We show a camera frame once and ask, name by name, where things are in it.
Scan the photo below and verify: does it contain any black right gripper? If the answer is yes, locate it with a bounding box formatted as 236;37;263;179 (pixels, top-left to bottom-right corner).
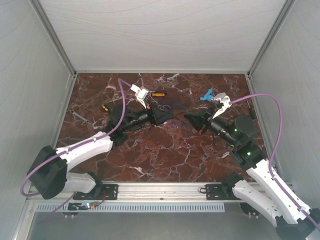
183;104;238;147

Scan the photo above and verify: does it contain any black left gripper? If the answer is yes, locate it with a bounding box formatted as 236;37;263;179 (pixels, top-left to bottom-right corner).
123;99;176;132

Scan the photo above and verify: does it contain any blue wire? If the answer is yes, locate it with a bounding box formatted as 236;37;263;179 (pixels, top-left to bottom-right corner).
157;101;193;131

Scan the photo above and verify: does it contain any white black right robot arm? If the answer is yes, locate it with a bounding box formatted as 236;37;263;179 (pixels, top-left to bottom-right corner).
184;111;320;240

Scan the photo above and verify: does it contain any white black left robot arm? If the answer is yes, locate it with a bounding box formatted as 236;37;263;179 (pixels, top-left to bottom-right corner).
28;103;174;200

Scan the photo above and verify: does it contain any blue plastic connector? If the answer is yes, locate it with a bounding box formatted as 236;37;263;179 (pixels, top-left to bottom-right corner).
199;88;215;102

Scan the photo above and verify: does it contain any small black screwdriver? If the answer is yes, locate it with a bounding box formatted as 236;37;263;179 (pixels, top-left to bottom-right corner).
246;99;256;120

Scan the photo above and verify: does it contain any silver wrench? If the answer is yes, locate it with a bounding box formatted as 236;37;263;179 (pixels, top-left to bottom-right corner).
70;110;90;123

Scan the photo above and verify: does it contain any yellow handled screwdriver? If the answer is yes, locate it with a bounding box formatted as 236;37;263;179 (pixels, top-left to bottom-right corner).
151;92;167;97

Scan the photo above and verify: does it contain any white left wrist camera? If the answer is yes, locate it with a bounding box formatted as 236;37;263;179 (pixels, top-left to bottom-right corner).
130;84;149;108

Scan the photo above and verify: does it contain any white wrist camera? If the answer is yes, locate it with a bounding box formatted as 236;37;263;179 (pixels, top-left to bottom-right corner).
130;84;149;108
212;92;231;119

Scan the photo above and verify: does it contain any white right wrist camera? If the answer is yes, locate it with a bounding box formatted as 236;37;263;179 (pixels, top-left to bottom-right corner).
212;92;231;119

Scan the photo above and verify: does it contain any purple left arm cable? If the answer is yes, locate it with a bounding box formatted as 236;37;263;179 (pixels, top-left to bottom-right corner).
19;78;133;225

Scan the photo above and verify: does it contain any black right mount plate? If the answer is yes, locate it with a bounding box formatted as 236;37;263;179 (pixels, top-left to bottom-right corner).
199;183;238;201

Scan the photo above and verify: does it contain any black mount plate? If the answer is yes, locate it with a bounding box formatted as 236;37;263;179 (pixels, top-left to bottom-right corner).
199;183;238;201
72;183;119;201

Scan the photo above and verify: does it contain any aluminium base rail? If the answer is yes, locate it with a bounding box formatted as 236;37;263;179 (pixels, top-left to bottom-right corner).
24;181;297;201

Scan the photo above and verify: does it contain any black left mount plate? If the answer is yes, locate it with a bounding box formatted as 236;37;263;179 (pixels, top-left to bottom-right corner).
72;183;119;201

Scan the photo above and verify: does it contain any grey slotted cable duct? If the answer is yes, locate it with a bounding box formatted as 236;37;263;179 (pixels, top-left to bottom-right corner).
34;202;226;213

